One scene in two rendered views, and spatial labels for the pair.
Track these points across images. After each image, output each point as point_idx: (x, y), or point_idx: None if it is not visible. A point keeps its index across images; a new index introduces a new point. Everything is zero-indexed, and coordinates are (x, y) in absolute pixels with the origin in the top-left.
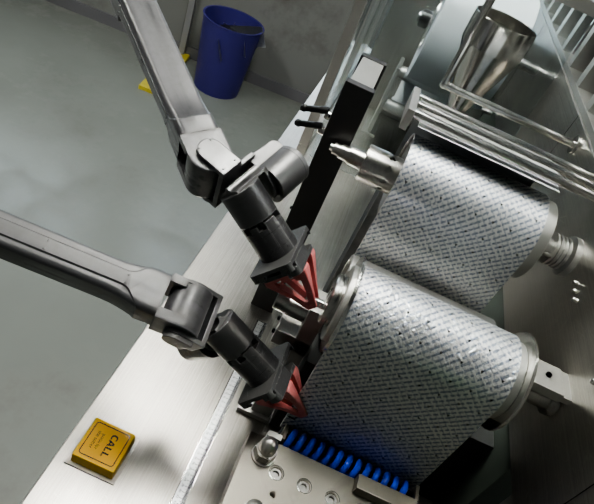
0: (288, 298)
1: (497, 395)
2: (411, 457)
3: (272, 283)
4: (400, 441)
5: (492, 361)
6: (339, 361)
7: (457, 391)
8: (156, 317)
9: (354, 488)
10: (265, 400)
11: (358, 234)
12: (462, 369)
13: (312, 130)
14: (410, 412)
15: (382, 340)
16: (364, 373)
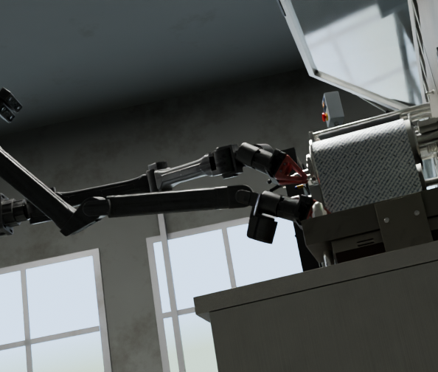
0: (297, 195)
1: (400, 127)
2: None
3: (278, 172)
4: (392, 193)
5: (388, 122)
6: (327, 170)
7: (383, 139)
8: (228, 187)
9: None
10: (303, 201)
11: None
12: (377, 130)
13: None
14: (379, 169)
15: (335, 144)
16: (342, 166)
